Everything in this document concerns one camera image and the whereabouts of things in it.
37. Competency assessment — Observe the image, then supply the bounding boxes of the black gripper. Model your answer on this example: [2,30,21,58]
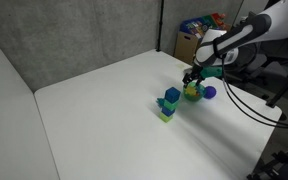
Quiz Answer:
[183,64,208,89]

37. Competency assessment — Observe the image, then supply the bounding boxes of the green bowl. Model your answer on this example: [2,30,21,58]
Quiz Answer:
[182,81,207,103]

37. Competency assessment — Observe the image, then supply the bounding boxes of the wooden toy shelf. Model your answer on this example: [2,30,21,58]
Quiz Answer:
[173,12,232,66]

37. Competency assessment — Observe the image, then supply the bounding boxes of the teal gear toy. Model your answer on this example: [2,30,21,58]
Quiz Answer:
[155,97,166,108]

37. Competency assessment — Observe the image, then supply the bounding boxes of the purple ball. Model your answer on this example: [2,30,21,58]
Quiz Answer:
[203,85,217,100]

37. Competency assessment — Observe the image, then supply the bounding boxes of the large dark blue block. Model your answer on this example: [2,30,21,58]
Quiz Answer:
[164,86,182,104]

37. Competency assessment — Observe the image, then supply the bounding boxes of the small blue block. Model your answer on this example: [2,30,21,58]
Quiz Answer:
[161,106,176,117]

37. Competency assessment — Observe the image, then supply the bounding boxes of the lime green block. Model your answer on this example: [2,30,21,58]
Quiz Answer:
[159,111,174,124]

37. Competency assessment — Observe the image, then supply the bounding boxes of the blue storage bin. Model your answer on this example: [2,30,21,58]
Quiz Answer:
[179,18,208,38]

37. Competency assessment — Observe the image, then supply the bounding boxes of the red storage bin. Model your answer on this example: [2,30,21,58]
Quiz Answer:
[210,12,227,30]

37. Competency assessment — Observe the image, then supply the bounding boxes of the black vertical pole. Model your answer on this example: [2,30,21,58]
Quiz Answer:
[155,0,165,53]

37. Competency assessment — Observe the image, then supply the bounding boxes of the grey office chair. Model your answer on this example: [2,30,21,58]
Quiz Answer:
[232,41,280,88]

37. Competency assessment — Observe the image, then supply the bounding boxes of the black tripod stand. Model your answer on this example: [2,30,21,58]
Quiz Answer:
[265,63,288,122]

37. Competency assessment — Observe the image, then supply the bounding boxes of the black floor equipment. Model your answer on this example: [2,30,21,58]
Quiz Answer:
[246,143,288,180]

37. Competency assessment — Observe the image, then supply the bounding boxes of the white side panel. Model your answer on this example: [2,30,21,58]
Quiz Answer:
[0,27,60,180]

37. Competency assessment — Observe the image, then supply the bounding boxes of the teal camera mount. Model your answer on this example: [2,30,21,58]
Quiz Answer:
[202,65,224,80]

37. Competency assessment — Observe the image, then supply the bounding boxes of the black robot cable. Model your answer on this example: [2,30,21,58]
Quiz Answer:
[223,54,288,126]
[221,54,288,130]

